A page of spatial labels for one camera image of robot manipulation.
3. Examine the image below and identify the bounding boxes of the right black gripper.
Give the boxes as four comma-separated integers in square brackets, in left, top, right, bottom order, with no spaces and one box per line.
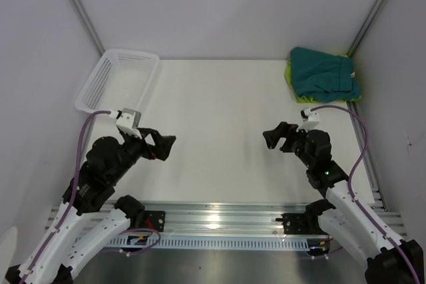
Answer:
[262,122,314,169]

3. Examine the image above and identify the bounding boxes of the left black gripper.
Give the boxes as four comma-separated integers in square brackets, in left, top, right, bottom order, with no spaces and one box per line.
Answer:
[109,126,176,183]

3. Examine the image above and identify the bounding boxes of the lime green shorts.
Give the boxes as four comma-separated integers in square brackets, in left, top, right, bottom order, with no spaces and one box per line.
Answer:
[284,51,363,104]

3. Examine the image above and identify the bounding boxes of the teal green shorts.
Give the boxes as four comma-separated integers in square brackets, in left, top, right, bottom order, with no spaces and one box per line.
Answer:
[289,47,363,102]

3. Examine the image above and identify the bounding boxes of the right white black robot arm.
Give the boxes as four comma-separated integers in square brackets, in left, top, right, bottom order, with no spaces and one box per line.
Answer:
[262,122,425,283]

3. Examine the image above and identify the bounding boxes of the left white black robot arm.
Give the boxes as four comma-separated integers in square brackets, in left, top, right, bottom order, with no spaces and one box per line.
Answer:
[5,128,176,283]

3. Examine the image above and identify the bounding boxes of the white plastic basket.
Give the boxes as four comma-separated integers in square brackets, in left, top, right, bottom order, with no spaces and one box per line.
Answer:
[75,49,161,114]

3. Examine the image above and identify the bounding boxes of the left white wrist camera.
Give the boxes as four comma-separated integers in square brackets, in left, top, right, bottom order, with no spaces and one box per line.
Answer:
[109,108,142,139]

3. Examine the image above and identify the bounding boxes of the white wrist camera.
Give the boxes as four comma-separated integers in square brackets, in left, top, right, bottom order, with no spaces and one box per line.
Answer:
[109,108,142,139]
[297,108,320,132]

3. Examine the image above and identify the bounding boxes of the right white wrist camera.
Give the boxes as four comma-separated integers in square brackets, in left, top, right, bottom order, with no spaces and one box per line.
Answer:
[297,108,320,132]

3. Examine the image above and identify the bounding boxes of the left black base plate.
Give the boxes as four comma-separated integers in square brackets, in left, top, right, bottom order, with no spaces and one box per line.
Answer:
[142,211,166,232]

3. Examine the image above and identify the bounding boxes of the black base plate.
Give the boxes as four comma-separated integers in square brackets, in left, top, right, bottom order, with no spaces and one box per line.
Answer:
[142,211,166,232]
[275,213,321,235]

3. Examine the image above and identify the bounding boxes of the aluminium mounting rail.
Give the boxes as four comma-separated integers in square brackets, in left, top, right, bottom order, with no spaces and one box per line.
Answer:
[45,202,409,237]

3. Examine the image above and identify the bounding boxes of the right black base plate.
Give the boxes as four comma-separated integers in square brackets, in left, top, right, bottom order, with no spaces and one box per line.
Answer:
[275,213,321,235]

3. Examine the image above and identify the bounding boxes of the white slotted cable duct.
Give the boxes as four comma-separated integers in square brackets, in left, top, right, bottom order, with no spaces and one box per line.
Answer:
[106,235,328,251]

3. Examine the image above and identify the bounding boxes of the left aluminium frame post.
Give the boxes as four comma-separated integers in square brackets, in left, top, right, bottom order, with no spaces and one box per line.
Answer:
[69,0,105,56]

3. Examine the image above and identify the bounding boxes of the aluminium frame post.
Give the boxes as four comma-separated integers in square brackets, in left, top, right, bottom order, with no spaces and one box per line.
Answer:
[69,0,105,56]
[347,0,387,58]

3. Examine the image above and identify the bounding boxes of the right aluminium frame post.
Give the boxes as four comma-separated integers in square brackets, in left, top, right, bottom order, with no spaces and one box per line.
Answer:
[347,0,387,58]

